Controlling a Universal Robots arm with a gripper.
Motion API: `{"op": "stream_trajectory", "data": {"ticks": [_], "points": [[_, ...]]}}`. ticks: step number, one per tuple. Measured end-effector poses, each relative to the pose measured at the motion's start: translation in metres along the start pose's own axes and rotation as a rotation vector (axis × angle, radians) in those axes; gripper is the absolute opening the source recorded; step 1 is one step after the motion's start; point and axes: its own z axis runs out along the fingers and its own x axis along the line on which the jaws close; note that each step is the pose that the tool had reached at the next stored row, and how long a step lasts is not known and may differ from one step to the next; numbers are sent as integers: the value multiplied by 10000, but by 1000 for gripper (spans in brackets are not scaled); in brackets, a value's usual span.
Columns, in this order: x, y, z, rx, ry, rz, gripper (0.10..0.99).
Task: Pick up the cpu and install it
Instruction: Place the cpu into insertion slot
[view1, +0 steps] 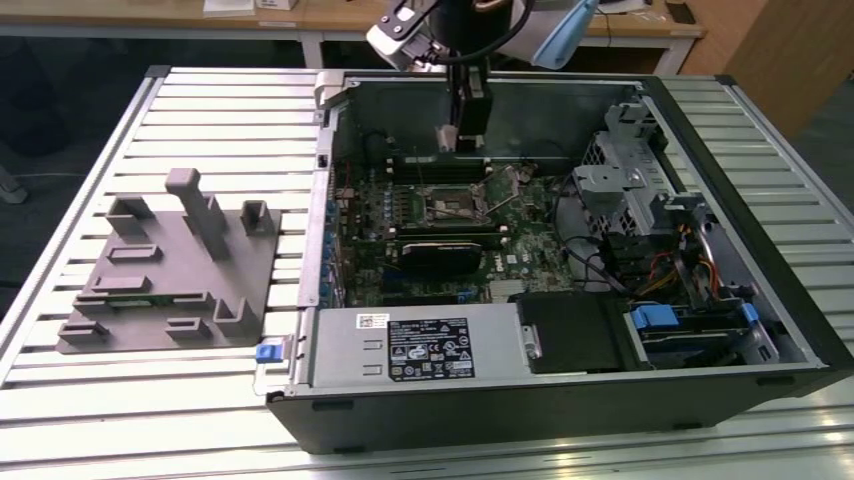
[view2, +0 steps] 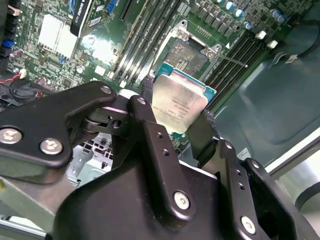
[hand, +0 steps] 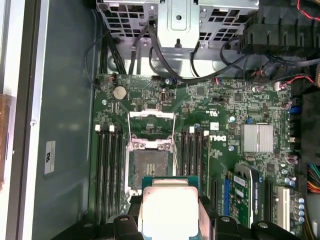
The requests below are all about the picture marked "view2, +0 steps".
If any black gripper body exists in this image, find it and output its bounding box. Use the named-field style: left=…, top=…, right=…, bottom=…
left=53, top=159, right=241, bottom=240

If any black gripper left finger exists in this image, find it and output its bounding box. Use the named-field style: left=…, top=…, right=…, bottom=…
left=0, top=76, right=197, bottom=227

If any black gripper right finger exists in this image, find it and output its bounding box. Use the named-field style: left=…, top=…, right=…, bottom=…
left=188, top=109, right=320, bottom=240

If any silver CPU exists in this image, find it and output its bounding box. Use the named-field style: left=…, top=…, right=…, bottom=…
left=151, top=62, right=217, bottom=140

